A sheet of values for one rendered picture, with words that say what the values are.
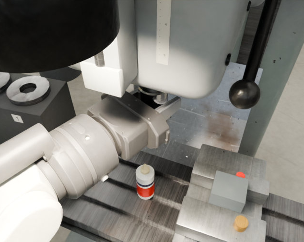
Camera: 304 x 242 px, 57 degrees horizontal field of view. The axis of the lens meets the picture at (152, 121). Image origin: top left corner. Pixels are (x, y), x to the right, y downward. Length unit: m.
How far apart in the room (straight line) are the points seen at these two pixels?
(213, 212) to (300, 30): 0.45
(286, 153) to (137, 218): 1.59
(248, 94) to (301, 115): 2.17
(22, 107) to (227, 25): 0.49
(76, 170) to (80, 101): 2.03
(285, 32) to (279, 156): 1.42
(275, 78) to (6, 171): 0.67
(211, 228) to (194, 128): 0.37
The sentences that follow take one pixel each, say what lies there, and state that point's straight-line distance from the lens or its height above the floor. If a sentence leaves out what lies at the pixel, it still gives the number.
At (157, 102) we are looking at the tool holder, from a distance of 0.40.
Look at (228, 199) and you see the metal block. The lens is 0.52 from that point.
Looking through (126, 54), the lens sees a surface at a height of 1.38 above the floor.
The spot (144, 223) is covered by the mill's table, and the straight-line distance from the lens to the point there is 0.66.
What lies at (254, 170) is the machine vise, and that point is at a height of 1.00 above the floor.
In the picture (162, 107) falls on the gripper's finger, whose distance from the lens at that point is 0.41.
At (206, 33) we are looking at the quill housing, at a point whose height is 1.40.
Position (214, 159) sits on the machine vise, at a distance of 0.65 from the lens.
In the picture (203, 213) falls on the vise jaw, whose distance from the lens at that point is 0.53.
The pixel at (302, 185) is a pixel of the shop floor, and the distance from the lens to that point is 2.00.
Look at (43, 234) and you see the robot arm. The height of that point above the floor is 1.22.
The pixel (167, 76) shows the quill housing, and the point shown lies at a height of 1.35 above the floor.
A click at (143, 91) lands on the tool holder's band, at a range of 0.40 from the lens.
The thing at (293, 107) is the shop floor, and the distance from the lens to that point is 2.49.
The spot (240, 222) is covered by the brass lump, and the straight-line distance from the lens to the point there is 0.52.
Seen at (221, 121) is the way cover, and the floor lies 0.94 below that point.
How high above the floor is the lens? 1.51
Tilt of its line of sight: 46 degrees down
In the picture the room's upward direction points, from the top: straight up
